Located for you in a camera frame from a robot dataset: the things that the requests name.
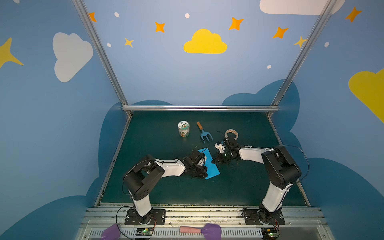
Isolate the cyan paper sheet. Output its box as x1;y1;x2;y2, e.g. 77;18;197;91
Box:
198;148;220;180

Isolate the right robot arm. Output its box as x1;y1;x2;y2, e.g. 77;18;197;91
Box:
213;137;302;225

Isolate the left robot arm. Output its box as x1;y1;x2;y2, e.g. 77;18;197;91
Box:
123;150;208;225

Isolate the white double-sided tape roll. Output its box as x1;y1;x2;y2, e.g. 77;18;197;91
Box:
225;129;239;140

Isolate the small patterned jar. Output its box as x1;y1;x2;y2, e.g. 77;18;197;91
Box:
178;121;190;137

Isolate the left green circuit board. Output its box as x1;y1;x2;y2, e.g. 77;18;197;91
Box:
135;228;154;237

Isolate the green circuit board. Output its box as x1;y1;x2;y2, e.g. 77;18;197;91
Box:
135;228;154;237
262;228;280;240

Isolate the right green circuit board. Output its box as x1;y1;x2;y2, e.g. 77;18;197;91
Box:
262;228;280;240

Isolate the purple scoop left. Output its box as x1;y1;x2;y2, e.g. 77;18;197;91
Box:
101;224;121;240

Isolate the blue garden fork wooden handle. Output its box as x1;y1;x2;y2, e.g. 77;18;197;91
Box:
197;122;214;144

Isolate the purple shovel pink handle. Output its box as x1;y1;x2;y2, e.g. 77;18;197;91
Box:
180;224;222;240

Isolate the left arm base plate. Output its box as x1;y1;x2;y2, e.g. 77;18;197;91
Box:
124;209;166;226

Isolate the aluminium right corner post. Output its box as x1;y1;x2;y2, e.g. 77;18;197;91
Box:
267;0;338;119

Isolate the aluminium corner post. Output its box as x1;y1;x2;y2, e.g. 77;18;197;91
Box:
72;0;129;107
267;0;338;119

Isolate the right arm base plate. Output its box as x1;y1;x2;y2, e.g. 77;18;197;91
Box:
241;208;286;226

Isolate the aluminium back frame rail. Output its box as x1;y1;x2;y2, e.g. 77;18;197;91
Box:
122;105;279;113

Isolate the right side floor rail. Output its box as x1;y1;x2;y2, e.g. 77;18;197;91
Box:
267;117;312;207

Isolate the floor rail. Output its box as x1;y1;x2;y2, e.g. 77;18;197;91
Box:
94;116;132;208
267;117;312;207

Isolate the front aluminium rail base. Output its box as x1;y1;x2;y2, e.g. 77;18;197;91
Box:
75;204;335;240

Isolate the left side floor rail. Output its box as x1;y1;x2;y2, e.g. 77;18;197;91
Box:
94;116;132;208

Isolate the aluminium left corner post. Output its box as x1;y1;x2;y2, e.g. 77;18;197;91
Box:
72;0;129;107

